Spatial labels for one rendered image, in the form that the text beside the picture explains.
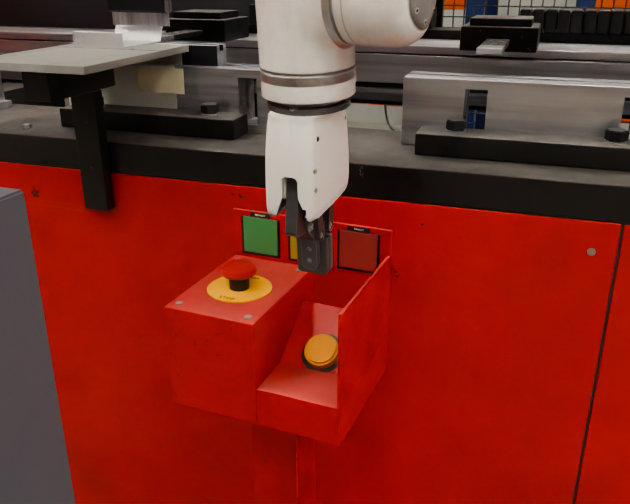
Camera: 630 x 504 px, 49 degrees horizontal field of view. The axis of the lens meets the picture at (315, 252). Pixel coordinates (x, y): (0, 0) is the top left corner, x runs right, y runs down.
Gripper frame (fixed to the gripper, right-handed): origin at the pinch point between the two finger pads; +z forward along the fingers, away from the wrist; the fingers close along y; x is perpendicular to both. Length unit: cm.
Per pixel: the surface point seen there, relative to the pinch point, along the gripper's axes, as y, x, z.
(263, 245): -9.6, -10.9, 5.5
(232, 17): -61, -42, -12
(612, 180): -27.9, 26.7, -0.4
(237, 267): -0.6, -9.5, 3.7
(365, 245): -9.8, 2.0, 3.6
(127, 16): -37, -47, -16
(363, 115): -438, -147, 119
